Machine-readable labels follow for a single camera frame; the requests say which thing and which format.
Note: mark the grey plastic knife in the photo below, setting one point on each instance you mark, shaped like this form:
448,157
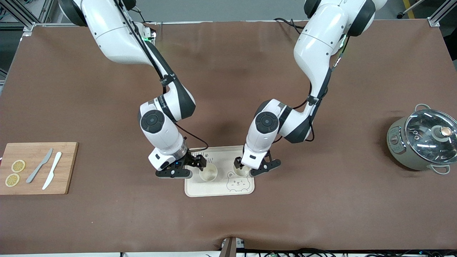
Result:
37,168

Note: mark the grey-green electric pot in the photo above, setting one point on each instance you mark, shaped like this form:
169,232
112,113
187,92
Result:
400,150

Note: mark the white IKEA cup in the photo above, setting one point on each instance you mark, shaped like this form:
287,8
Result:
244,172
209,174

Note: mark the aluminium frame profile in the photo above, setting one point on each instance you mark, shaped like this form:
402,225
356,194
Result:
21,14
441,14

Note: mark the brown table cover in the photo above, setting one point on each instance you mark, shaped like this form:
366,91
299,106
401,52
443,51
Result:
228,89

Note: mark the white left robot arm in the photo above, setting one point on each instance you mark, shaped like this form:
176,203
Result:
317,43

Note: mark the white plastic knife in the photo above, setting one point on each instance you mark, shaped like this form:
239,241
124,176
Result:
53,169

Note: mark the grey stand leg with caster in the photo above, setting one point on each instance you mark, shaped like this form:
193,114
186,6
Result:
410,8

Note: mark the glass pot lid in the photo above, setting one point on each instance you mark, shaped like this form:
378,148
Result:
425,132

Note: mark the wooden camera mount post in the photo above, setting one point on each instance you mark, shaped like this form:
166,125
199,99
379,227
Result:
228,248

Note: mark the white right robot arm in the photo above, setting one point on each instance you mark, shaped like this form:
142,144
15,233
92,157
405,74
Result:
121,39

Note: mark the lemon slice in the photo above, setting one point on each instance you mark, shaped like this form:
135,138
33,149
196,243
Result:
18,166
12,180

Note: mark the cream bear print tray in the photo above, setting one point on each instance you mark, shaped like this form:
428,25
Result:
214,189

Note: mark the wooden cutting board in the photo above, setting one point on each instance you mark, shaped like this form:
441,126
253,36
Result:
35,185

